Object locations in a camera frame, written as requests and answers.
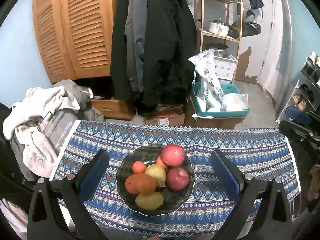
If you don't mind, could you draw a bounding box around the shoe rack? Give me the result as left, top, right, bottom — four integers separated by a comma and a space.
276, 55, 320, 120

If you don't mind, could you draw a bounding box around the grey printed shirt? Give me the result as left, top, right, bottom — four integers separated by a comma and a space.
39, 110, 78, 155

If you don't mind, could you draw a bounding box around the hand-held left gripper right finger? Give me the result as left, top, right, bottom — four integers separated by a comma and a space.
211, 150, 293, 240

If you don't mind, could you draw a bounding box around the small cardboard box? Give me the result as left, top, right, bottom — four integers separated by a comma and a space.
144, 106, 185, 126

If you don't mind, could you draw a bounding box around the person's right hand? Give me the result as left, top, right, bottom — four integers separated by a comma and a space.
308, 167, 320, 202

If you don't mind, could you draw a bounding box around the wooden shelf rack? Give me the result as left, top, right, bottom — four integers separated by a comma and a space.
196, 0, 244, 84

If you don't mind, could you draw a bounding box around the bright red apple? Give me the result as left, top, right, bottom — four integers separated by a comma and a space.
160, 144, 185, 167

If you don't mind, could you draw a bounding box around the dark blue umbrella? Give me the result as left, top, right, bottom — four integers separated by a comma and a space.
249, 0, 265, 10

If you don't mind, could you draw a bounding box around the wooden drawer box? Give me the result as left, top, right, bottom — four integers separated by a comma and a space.
90, 98, 134, 120

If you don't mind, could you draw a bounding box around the wooden louvered wardrobe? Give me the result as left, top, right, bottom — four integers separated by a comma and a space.
32, 0, 125, 83

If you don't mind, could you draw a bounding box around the dark red apple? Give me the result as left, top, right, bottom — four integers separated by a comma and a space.
166, 167, 190, 190

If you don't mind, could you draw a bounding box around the black hooded jacket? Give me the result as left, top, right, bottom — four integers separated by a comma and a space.
142, 0, 198, 107

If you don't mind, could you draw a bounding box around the yellow mango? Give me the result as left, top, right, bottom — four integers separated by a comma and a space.
135, 191, 164, 210

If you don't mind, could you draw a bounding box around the white patterned storage box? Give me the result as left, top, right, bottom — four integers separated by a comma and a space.
212, 55, 238, 82

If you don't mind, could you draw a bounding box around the grey-green hanging bag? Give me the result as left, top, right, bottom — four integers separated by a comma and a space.
231, 9, 262, 38

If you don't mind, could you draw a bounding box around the pile of grey clothes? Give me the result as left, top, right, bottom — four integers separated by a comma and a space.
3, 87, 80, 178

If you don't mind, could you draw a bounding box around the blue patterned tablecloth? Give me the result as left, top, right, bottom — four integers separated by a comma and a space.
49, 120, 300, 238

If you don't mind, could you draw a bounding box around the white pot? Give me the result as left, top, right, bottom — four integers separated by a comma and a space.
209, 20, 230, 36

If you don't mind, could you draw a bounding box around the white door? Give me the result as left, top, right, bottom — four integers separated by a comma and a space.
259, 0, 292, 98

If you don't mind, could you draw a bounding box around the black coat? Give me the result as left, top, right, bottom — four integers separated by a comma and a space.
110, 0, 135, 100

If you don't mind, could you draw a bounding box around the white printed rice bag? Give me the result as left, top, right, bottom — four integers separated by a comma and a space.
188, 49, 224, 112

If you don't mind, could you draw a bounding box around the large cardboard box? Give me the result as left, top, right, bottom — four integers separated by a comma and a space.
186, 97, 245, 130

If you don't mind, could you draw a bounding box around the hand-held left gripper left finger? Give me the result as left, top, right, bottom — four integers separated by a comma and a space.
27, 149, 110, 240

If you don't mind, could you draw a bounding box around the clear plastic bag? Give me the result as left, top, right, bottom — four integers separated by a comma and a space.
220, 93, 249, 112

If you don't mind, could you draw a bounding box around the green-yellow mango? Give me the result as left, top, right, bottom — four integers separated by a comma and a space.
145, 164, 167, 187

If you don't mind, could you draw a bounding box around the grey garment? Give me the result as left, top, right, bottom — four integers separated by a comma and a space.
51, 80, 105, 123

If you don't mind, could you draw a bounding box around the steel pot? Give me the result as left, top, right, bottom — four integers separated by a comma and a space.
205, 43, 229, 57

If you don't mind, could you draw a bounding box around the grey jacket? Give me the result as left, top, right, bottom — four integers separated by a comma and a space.
125, 0, 148, 93

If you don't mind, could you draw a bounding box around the large orange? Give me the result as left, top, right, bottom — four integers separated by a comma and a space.
125, 174, 157, 195

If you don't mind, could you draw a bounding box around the group of shoes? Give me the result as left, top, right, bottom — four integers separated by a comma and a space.
291, 51, 320, 110

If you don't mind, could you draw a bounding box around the teal box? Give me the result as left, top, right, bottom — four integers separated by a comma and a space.
191, 82, 250, 118

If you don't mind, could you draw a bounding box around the dark glass plate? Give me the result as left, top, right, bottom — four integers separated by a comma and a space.
115, 144, 195, 217

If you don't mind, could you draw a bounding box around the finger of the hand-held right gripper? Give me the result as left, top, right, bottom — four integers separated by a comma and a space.
278, 120, 310, 140
285, 106, 320, 125

